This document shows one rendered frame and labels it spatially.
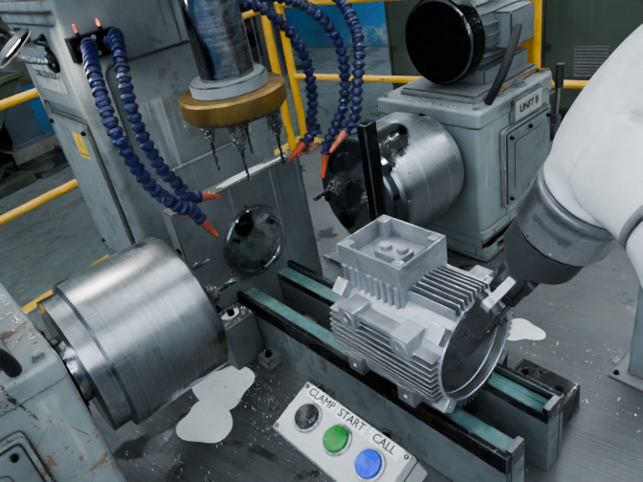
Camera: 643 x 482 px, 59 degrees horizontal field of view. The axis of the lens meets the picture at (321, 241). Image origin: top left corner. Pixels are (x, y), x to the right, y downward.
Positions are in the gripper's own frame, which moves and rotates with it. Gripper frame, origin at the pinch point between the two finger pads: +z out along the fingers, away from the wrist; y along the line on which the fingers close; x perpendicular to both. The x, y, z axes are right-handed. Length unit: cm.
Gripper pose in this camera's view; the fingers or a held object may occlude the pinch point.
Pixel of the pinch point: (472, 333)
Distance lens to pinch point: 71.2
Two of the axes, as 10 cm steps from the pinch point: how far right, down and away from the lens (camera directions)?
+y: -7.3, 4.6, -5.1
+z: -1.8, 5.9, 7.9
